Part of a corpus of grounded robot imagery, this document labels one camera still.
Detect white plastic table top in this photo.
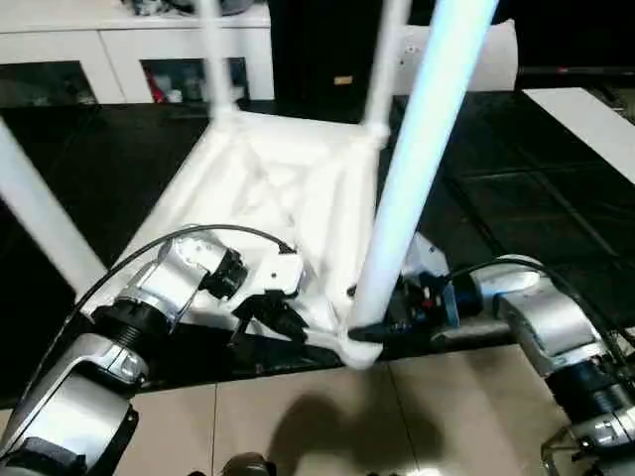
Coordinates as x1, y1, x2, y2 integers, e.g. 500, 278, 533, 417
73, 109, 388, 371

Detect dark robot left foot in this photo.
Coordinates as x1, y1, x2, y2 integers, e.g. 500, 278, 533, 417
222, 451, 277, 476

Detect black table mat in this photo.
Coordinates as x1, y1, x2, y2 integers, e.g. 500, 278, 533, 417
0, 91, 635, 413

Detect white flat board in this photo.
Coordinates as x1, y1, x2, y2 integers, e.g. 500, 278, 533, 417
520, 87, 635, 179

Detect white bag with round fitting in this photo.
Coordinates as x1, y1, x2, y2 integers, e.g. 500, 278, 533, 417
391, 19, 520, 95

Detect black box with gold label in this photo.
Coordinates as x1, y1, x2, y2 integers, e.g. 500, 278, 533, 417
267, 0, 398, 125

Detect white glass-door cabinet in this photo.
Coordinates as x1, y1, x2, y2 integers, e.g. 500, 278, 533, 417
0, 0, 277, 105

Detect black television screen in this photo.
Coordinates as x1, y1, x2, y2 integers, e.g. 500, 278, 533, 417
515, 0, 635, 75

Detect black tangled items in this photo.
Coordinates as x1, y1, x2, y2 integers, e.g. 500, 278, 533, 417
126, 0, 199, 14

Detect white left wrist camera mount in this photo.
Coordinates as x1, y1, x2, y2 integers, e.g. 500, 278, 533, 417
225, 247, 305, 313

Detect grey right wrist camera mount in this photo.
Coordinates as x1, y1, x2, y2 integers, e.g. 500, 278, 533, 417
404, 231, 460, 328

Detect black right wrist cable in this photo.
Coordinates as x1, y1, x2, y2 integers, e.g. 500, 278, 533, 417
444, 260, 635, 378

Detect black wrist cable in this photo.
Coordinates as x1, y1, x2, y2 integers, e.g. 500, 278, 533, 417
0, 225, 299, 437
444, 260, 635, 378

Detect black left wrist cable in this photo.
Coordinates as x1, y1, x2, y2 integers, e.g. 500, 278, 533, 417
0, 225, 299, 437

